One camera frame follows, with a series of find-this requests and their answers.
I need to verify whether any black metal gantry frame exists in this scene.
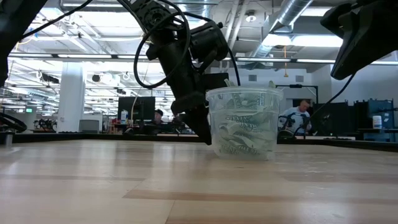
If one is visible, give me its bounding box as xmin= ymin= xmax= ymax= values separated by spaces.
xmin=275 ymin=83 xmax=319 ymax=138

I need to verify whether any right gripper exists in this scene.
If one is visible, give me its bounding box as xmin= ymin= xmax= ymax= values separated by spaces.
xmin=320 ymin=0 xmax=398 ymax=81

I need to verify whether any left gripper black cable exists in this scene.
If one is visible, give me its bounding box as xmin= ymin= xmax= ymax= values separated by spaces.
xmin=132 ymin=11 xmax=192 ymax=90

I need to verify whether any silver smooth air duct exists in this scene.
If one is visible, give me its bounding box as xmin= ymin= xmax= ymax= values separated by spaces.
xmin=248 ymin=0 xmax=313 ymax=58

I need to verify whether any clear plastic cup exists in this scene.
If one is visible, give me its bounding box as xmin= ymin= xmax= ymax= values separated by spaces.
xmin=205 ymin=86 xmax=284 ymax=162

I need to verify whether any yellow hanging cord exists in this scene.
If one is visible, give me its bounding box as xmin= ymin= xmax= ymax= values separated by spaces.
xmin=282 ymin=46 xmax=289 ymax=78

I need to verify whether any white square pillar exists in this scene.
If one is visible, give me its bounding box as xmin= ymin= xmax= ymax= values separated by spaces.
xmin=57 ymin=60 xmax=86 ymax=134

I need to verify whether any blue cabinet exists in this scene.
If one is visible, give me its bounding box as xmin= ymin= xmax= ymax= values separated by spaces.
xmin=362 ymin=98 xmax=398 ymax=142

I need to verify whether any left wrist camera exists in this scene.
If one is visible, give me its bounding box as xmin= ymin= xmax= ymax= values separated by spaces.
xmin=188 ymin=21 xmax=230 ymax=63

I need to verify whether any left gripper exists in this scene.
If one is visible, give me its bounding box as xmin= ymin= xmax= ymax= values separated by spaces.
xmin=145 ymin=18 xmax=230 ymax=146

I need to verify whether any long ceiling light strip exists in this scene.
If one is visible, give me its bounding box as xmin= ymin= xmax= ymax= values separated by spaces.
xmin=0 ymin=52 xmax=398 ymax=66

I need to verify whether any grey cabinet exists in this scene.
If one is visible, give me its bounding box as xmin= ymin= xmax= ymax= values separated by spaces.
xmin=78 ymin=119 xmax=100 ymax=134

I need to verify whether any black partition panel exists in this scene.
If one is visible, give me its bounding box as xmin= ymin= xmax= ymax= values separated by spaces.
xmin=312 ymin=101 xmax=368 ymax=139

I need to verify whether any black monitor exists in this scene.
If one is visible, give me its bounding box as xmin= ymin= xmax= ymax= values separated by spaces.
xmin=117 ymin=96 xmax=156 ymax=121

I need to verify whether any round ceiling detector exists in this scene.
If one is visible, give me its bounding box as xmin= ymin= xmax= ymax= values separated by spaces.
xmin=244 ymin=9 xmax=257 ymax=23

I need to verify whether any black curved rail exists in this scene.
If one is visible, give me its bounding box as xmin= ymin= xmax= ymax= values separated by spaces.
xmin=0 ymin=111 xmax=28 ymax=134

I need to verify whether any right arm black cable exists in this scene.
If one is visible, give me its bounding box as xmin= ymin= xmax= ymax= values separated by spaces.
xmin=294 ymin=73 xmax=355 ymax=138

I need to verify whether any silver ribbed air duct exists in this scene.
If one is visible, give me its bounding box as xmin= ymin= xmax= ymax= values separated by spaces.
xmin=178 ymin=0 xmax=218 ymax=19

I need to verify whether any person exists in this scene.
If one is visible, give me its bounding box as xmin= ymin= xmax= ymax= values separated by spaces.
xmin=152 ymin=108 xmax=165 ymax=125
xmin=278 ymin=98 xmax=313 ymax=136

